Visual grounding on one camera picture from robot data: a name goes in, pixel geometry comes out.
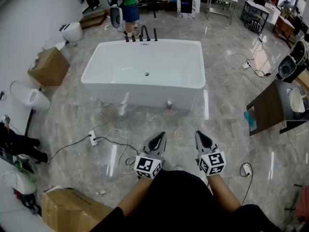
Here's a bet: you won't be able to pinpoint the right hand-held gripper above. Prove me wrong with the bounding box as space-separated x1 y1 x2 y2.
195 130 226 177

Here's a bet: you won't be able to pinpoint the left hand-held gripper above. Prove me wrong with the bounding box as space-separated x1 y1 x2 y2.
134 131 167 180

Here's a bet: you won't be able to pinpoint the person's right forearm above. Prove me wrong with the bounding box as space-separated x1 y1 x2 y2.
207 174 242 214

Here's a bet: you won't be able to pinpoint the person's left forearm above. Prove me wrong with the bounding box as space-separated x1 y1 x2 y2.
117 176 155 218

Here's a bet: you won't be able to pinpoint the white bathtub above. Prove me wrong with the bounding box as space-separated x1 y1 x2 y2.
81 39 206 111

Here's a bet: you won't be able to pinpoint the teal cloth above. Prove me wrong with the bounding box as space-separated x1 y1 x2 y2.
243 111 255 128

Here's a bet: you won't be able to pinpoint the person's black clothes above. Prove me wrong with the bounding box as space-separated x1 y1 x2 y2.
89 169 283 232

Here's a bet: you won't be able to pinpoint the dark wooden cabinet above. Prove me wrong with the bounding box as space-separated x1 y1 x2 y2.
246 79 309 137

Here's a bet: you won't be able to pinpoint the white basin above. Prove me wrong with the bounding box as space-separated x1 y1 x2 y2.
288 87 307 113

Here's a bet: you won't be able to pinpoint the large brown cardboard box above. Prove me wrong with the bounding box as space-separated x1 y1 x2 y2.
41 187 114 232

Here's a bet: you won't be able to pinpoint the pink red fabric item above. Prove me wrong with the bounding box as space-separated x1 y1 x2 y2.
295 185 309 224

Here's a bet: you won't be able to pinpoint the long white toilet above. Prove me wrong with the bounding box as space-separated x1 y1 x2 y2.
9 80 52 113

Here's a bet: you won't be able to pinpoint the black bag white pattern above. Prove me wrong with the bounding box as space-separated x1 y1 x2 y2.
247 18 264 35

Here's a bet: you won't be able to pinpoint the marble pattern cabinet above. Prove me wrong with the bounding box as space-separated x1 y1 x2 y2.
176 0 197 20

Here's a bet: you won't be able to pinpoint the wooden step platform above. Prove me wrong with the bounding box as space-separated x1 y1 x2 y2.
79 10 107 30

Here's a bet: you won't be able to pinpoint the brown wooden desk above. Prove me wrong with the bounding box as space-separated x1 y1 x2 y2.
272 14 296 43

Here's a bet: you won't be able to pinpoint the round white toilet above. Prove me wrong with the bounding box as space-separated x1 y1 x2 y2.
59 22 84 44

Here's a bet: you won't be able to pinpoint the black power cable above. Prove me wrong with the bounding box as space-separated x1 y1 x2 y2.
47 134 92 164
93 136 140 169

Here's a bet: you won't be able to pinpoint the black adapter cable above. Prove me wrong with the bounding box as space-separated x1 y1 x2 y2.
245 34 272 79

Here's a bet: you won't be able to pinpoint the dark frame white-top table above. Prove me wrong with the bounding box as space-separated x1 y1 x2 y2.
240 0 270 29

